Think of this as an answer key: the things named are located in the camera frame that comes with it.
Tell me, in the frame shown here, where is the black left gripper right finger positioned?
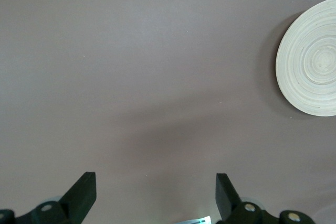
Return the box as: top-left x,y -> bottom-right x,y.
215,173 -> 279,224

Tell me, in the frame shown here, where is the round wooden plate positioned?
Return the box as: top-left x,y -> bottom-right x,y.
275,0 -> 336,118

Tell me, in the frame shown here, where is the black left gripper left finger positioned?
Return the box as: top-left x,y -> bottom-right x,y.
15,172 -> 96,224

